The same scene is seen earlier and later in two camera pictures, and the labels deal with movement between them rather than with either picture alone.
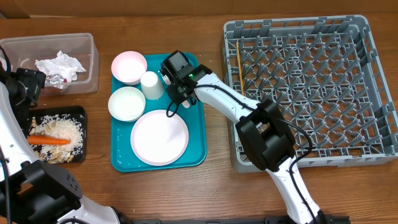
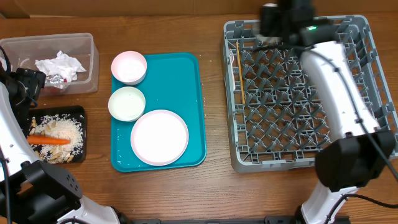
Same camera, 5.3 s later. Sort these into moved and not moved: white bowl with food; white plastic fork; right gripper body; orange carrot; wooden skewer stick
Moved: right gripper body; white plastic fork
Not moved: wooden skewer stick; orange carrot; white bowl with food
